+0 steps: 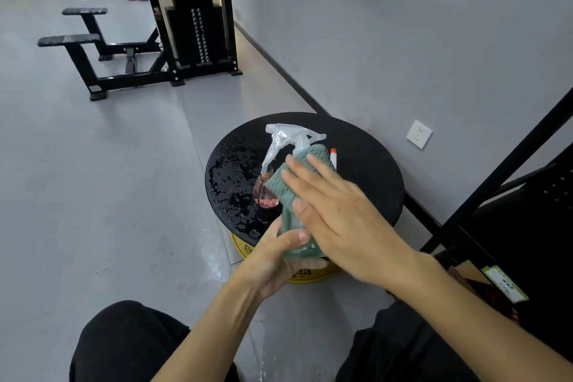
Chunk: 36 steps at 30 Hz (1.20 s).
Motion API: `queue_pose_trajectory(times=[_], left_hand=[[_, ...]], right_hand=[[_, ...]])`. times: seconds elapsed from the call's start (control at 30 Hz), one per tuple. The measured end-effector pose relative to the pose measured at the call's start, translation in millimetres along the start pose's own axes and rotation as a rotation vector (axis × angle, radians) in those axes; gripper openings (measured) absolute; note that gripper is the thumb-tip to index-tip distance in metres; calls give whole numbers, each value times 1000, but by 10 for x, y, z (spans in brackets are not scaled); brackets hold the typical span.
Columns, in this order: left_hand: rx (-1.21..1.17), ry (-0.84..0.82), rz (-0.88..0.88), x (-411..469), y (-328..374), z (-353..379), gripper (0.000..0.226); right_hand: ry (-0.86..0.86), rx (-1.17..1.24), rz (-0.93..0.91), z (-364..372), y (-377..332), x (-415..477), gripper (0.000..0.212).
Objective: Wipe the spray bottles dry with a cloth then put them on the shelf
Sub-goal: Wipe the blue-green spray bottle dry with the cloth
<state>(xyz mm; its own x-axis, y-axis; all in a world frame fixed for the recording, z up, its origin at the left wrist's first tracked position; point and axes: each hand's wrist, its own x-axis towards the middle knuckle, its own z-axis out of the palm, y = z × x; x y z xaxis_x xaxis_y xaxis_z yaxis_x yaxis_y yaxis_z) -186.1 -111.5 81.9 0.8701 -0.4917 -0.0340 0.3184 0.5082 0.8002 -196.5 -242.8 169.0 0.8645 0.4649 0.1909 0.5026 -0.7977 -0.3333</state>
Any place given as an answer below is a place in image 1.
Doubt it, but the person's right hand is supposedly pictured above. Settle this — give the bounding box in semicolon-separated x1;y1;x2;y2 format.
281;154;442;293

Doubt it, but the person's left hand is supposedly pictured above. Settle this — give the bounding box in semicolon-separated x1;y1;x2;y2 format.
230;215;330;301

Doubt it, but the pink spray bottle grey nozzle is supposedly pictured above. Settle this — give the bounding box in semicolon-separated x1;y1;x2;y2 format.
253;167;281;209

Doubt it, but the green cleaning cloth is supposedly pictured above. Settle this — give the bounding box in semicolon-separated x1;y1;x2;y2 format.
267;143;337;217

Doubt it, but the green spray bottle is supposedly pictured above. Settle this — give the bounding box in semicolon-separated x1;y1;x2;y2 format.
261;123;337;260

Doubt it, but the black metal rack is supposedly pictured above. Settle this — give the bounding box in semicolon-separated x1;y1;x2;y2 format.
387;86;573;351

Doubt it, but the person's left forearm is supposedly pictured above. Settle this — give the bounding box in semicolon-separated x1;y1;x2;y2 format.
152;276;269;382

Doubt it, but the person's right forearm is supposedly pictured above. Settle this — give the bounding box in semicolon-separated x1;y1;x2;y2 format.
393;256;573;382

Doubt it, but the round black table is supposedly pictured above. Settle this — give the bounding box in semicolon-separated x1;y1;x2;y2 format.
205;112;405;248

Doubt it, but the green white label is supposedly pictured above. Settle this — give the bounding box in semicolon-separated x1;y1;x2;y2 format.
481;265;530;304

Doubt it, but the white wall socket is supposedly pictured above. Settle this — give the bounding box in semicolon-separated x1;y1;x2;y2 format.
406;119;434;150

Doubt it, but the black cable weight machine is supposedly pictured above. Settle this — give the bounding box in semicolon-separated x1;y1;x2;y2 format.
37;0;243;102

